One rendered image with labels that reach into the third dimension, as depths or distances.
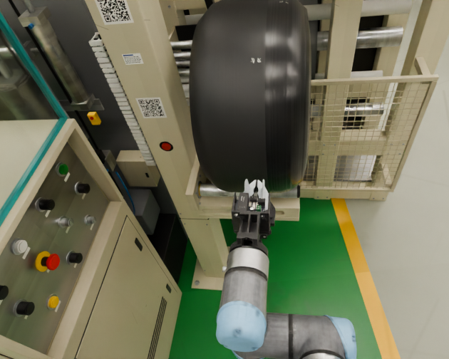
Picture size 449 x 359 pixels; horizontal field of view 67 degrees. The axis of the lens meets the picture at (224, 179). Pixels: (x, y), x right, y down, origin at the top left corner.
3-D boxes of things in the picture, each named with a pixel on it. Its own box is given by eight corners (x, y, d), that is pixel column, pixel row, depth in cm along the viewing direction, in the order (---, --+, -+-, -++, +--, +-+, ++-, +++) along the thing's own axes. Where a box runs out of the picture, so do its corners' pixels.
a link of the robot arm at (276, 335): (288, 370, 62) (288, 347, 54) (227, 365, 64) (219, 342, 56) (288, 327, 67) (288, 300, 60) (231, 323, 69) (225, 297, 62)
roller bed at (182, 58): (182, 108, 150) (164, 45, 127) (189, 87, 159) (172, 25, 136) (226, 107, 146) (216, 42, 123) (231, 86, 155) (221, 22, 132)
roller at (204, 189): (198, 198, 119) (195, 190, 116) (200, 188, 122) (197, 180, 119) (299, 201, 113) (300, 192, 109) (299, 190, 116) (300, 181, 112)
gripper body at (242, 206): (271, 190, 66) (269, 241, 58) (271, 219, 72) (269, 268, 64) (233, 189, 68) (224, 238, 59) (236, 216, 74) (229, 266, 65)
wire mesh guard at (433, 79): (224, 189, 194) (201, 87, 141) (224, 186, 195) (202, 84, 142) (393, 191, 177) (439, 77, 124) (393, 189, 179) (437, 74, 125)
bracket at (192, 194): (191, 211, 120) (184, 194, 112) (208, 133, 144) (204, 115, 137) (200, 211, 119) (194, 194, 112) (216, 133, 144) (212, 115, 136)
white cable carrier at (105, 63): (147, 165, 123) (88, 41, 87) (150, 155, 126) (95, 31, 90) (158, 165, 122) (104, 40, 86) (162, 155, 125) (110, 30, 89)
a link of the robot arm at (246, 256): (268, 290, 61) (223, 286, 62) (269, 268, 64) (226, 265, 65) (267, 267, 56) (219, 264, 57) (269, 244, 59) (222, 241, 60)
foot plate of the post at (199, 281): (191, 288, 191) (190, 286, 189) (199, 245, 208) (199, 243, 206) (239, 291, 186) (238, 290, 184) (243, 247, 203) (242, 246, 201)
